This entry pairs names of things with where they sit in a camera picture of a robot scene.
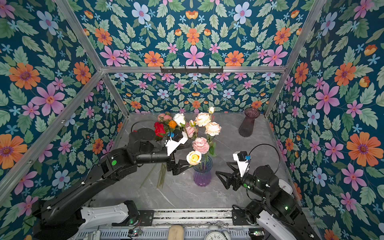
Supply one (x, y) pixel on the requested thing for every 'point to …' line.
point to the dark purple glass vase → (246, 128)
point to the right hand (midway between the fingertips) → (222, 168)
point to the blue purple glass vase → (202, 176)
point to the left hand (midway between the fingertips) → (193, 153)
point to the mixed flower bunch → (164, 124)
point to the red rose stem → (159, 130)
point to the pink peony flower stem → (201, 146)
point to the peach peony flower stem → (213, 128)
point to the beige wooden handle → (176, 232)
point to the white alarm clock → (216, 234)
